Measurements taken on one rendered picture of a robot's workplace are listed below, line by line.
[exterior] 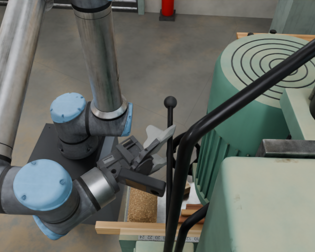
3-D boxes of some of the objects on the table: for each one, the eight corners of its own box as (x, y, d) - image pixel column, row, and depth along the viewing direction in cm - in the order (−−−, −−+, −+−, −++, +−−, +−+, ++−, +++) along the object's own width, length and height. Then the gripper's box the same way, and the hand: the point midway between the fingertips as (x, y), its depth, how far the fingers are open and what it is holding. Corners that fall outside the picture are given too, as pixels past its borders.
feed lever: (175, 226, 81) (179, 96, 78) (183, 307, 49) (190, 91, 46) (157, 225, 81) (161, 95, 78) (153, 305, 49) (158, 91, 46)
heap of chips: (158, 185, 91) (158, 180, 89) (156, 223, 83) (156, 219, 81) (131, 184, 91) (130, 179, 89) (126, 222, 83) (126, 218, 81)
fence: (344, 249, 78) (354, 242, 74) (346, 256, 77) (357, 248, 73) (121, 242, 79) (119, 234, 75) (120, 248, 78) (118, 240, 74)
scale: (334, 242, 74) (334, 241, 74) (336, 247, 73) (336, 247, 73) (138, 235, 75) (138, 235, 75) (138, 240, 74) (138, 240, 74)
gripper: (88, 145, 64) (159, 102, 71) (102, 182, 80) (159, 144, 87) (109, 173, 60) (182, 125, 67) (120, 206, 76) (177, 164, 83)
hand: (176, 143), depth 76 cm, fingers open, 14 cm apart
